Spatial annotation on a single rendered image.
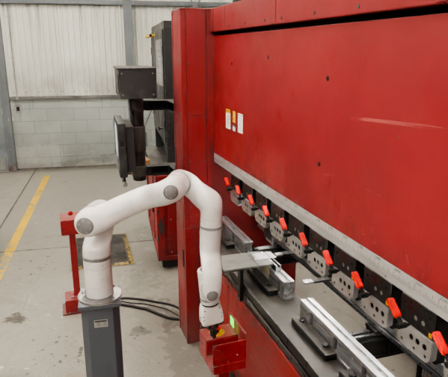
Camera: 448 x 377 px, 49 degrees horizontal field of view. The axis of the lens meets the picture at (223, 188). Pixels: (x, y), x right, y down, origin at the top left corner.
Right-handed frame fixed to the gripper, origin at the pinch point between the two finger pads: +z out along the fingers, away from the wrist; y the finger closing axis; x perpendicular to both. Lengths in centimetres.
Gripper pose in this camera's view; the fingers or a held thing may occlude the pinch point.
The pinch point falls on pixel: (213, 333)
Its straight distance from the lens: 228.9
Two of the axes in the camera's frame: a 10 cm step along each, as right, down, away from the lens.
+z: 0.8, 9.5, 2.9
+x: 3.4, 2.5, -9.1
